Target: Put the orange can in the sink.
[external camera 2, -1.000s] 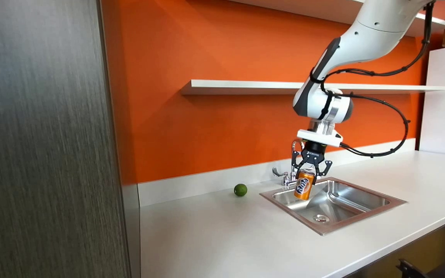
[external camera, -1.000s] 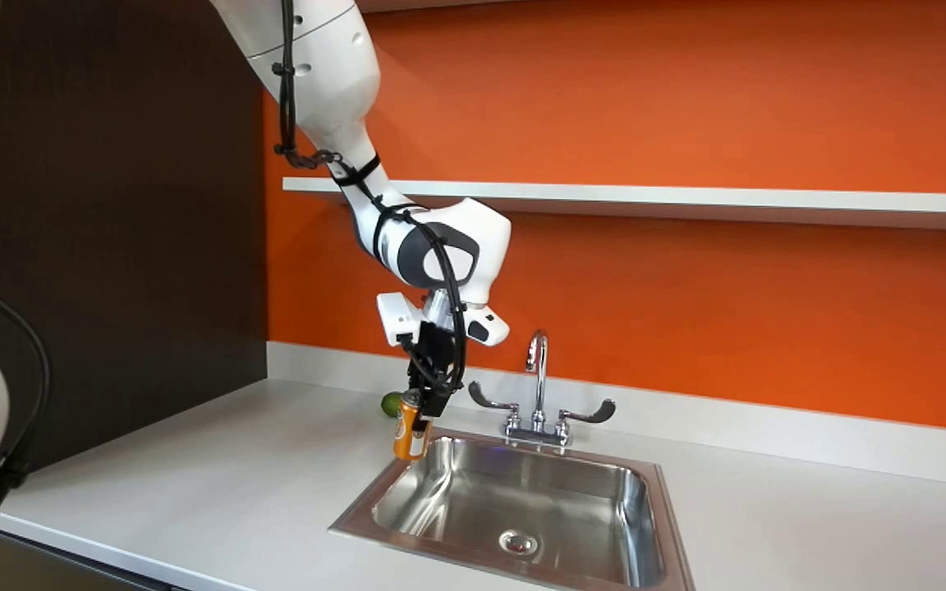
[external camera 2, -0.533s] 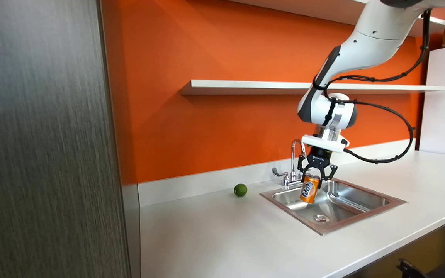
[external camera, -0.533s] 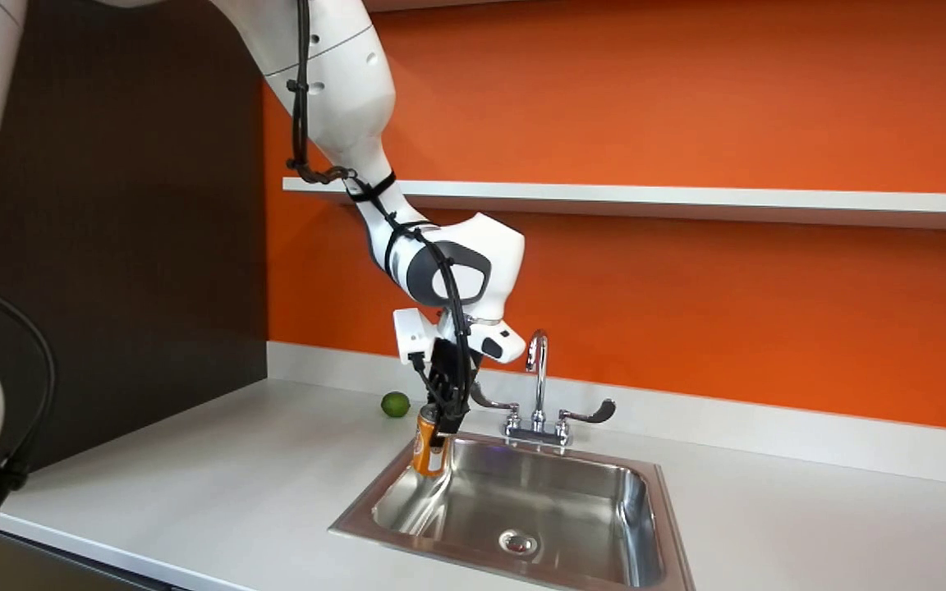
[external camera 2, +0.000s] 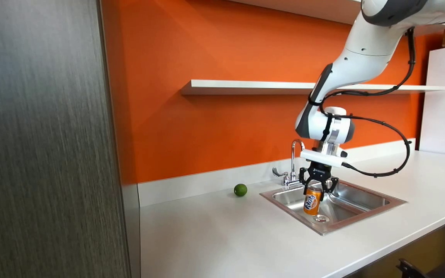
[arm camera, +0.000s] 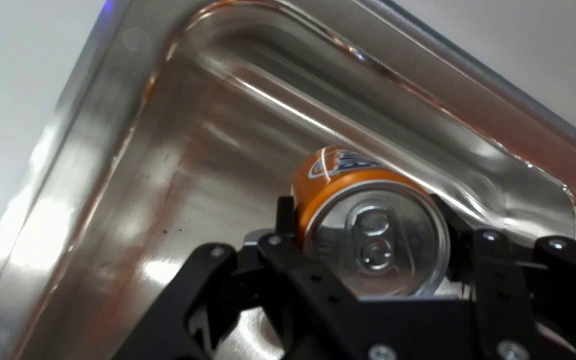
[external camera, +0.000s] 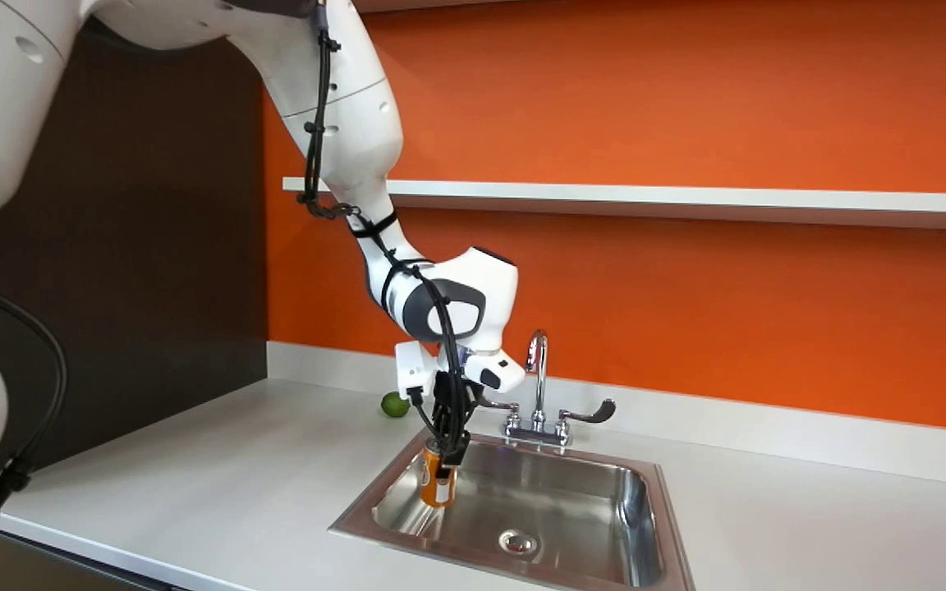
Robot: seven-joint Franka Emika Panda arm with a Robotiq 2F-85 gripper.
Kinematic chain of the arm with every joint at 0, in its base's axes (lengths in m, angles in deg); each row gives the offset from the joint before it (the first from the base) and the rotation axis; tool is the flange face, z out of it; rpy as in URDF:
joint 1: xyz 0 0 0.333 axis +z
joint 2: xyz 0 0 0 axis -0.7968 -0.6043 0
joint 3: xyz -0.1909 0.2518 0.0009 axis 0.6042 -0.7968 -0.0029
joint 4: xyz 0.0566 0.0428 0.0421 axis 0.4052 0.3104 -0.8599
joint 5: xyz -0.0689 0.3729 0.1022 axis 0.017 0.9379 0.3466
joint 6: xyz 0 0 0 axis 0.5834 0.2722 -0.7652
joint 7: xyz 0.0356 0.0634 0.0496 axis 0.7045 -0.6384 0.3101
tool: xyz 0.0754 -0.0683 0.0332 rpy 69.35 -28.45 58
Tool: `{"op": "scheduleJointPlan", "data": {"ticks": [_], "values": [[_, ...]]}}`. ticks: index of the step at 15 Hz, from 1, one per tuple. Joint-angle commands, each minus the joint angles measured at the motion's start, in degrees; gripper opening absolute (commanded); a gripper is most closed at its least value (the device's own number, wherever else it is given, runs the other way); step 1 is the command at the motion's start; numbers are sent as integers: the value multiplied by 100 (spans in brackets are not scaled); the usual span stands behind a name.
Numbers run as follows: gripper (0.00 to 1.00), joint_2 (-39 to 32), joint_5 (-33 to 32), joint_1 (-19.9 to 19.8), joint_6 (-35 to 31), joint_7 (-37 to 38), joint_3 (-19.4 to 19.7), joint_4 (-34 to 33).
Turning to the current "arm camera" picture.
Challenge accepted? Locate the stainless steel sink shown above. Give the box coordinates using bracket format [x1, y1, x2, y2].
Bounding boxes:
[0, 0, 576, 360]

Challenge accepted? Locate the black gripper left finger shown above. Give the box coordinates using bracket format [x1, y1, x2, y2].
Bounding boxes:
[109, 195, 384, 360]

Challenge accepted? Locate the orange soda can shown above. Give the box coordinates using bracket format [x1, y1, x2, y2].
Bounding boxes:
[290, 144, 454, 300]

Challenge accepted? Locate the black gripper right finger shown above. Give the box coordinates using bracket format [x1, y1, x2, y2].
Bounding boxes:
[430, 195, 576, 360]

